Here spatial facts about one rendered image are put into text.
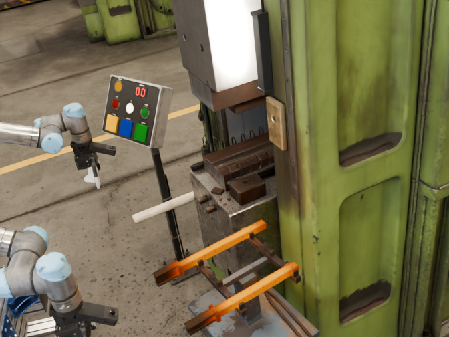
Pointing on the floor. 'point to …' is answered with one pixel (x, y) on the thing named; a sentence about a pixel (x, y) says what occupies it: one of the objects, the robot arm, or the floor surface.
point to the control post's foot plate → (184, 271)
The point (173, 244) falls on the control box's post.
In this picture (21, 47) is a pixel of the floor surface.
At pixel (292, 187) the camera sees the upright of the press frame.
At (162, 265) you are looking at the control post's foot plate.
